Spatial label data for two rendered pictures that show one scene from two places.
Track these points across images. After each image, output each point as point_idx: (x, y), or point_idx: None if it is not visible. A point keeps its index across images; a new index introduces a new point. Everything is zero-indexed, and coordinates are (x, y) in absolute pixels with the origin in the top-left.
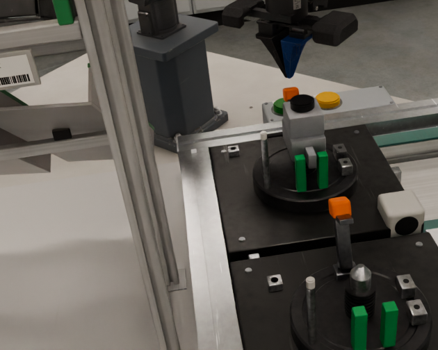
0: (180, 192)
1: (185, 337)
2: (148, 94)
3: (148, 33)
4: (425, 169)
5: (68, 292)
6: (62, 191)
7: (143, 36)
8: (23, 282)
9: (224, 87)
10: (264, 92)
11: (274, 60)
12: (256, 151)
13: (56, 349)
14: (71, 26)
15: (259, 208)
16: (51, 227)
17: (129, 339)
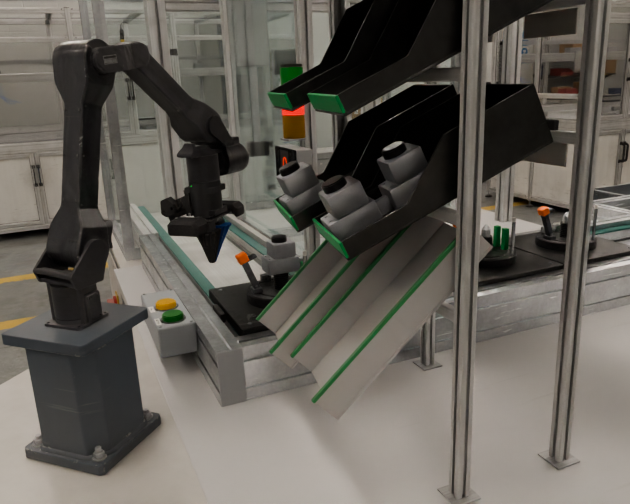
0: (231, 407)
1: (393, 369)
2: (124, 382)
3: (101, 314)
4: None
5: (383, 428)
6: (234, 488)
7: (91, 325)
8: (386, 457)
9: (0, 428)
10: (33, 399)
11: (215, 248)
12: (248, 313)
13: (439, 413)
14: None
15: None
16: (302, 470)
17: (409, 387)
